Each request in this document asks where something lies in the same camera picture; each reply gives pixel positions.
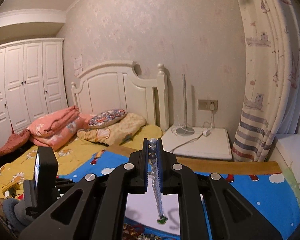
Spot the shallow grey jewelry tray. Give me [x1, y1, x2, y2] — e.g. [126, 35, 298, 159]
[125, 175, 180, 236]

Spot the white windowsill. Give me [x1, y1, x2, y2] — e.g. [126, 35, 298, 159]
[274, 134, 300, 187]

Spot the white charger cable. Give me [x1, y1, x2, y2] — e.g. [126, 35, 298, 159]
[169, 103, 217, 155]

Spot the blue cartoon play mat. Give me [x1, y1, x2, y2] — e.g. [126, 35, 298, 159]
[60, 151, 300, 239]

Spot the patterned curtain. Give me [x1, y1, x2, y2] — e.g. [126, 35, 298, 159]
[232, 0, 300, 162]

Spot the patterned pillow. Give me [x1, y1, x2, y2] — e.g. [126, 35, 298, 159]
[88, 109, 127, 129]

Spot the white desk lamp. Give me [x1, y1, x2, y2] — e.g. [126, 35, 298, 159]
[176, 74, 195, 136]

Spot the white pearl necklace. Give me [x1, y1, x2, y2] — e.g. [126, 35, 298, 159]
[148, 138, 168, 225]

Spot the pink folded quilt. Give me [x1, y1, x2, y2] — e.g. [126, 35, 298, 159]
[28, 106, 92, 151]

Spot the white wardrobe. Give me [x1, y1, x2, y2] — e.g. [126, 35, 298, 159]
[0, 38, 68, 147]

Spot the white bed headboard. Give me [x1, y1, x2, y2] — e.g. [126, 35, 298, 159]
[71, 60, 169, 131]

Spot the dark red cloth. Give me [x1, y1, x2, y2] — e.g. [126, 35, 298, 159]
[0, 129, 31, 157]

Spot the wall power outlet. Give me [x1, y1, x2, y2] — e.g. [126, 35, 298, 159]
[198, 99, 218, 112]

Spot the yellow blanket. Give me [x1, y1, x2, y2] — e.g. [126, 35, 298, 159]
[76, 113, 146, 146]

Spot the white nightstand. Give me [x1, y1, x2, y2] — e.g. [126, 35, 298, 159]
[162, 126, 232, 160]

